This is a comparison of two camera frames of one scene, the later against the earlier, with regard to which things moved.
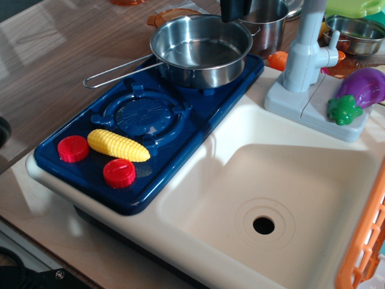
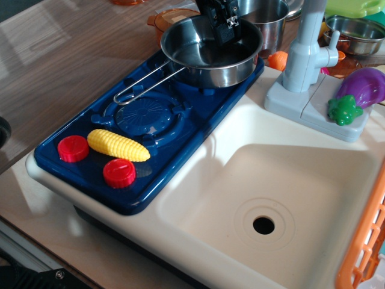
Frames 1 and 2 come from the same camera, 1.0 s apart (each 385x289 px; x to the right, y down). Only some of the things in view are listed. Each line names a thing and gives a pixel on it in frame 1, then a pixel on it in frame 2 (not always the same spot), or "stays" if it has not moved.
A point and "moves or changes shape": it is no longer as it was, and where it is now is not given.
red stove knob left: (73, 149) stays
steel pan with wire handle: (196, 52) moves or changes shape
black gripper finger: (234, 9) → (225, 18)
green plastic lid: (354, 8) stays
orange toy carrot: (278, 60) stays
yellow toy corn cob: (117, 146) stays
